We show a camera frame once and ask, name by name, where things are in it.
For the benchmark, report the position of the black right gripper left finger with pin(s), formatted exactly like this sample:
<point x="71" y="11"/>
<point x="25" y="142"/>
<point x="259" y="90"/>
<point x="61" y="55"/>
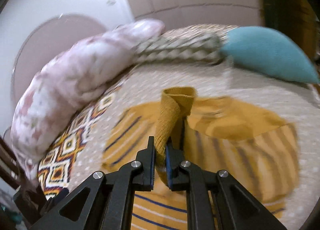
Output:
<point x="104" y="201"/>

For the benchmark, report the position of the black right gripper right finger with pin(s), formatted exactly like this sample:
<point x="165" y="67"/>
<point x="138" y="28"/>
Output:
<point x="215" y="200"/>

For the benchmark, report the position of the yellow striped knit sweater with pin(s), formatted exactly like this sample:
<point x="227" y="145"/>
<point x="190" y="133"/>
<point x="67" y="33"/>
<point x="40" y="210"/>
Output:
<point x="212" y="132"/>

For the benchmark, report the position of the colourful geometric pattern blanket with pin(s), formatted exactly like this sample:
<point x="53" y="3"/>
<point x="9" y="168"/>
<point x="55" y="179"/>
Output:
<point x="55" y="168"/>

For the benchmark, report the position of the pink floral folded duvet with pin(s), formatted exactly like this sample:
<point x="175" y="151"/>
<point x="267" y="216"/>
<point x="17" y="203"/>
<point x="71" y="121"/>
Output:
<point x="67" y="83"/>

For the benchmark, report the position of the beige dotted bedspread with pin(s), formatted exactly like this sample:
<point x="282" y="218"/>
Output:
<point x="293" y="102"/>

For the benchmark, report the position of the olive polka dot pillow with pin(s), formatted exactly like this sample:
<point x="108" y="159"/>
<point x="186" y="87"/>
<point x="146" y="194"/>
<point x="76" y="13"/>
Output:
<point x="200" y="47"/>

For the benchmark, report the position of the teal knit cushion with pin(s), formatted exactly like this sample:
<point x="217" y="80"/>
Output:
<point x="270" y="52"/>

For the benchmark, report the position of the pink round headboard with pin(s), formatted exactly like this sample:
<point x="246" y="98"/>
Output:
<point x="50" y="38"/>

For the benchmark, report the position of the dark wooden door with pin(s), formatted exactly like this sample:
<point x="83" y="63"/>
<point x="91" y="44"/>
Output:
<point x="298" y="19"/>

